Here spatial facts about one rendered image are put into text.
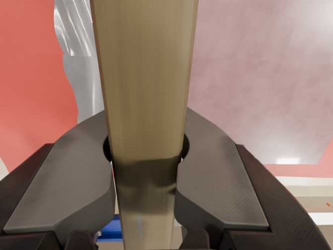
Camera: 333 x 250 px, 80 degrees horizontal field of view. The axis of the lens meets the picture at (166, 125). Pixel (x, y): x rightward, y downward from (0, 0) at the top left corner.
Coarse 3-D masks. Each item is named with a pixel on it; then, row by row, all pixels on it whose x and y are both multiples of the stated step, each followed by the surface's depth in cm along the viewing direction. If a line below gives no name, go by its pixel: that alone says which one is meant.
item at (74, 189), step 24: (96, 120) 10; (72, 144) 8; (96, 144) 8; (48, 168) 7; (72, 168) 7; (96, 168) 7; (48, 192) 6; (72, 192) 6; (96, 192) 6; (24, 216) 6; (48, 216) 6; (72, 216) 6; (96, 216) 6
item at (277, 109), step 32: (0, 64) 24; (32, 64) 24; (192, 64) 25; (224, 64) 25; (256, 64) 25; (288, 64) 25; (320, 64) 25; (0, 96) 26; (32, 96) 26; (64, 96) 26; (192, 96) 27; (224, 96) 27; (256, 96) 27; (288, 96) 27; (320, 96) 28; (0, 128) 29; (32, 128) 29; (64, 128) 29; (224, 128) 30; (256, 128) 30; (288, 128) 30; (320, 128) 30; (288, 160) 34; (320, 160) 34
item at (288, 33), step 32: (0, 0) 21; (32, 0) 21; (224, 0) 21; (256, 0) 21; (288, 0) 21; (320, 0) 22; (0, 32) 22; (32, 32) 22; (224, 32) 23; (256, 32) 23; (288, 32) 23; (320, 32) 23
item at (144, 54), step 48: (96, 0) 5; (144, 0) 5; (192, 0) 5; (96, 48) 6; (144, 48) 6; (192, 48) 6; (144, 96) 6; (144, 144) 7; (144, 192) 9; (144, 240) 11
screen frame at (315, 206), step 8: (304, 200) 38; (312, 200) 38; (320, 200) 38; (328, 200) 38; (304, 208) 36; (312, 208) 36; (320, 208) 37; (328, 208) 37; (312, 216) 36; (320, 216) 36; (328, 216) 36; (176, 224) 36; (320, 224) 38; (328, 224) 38
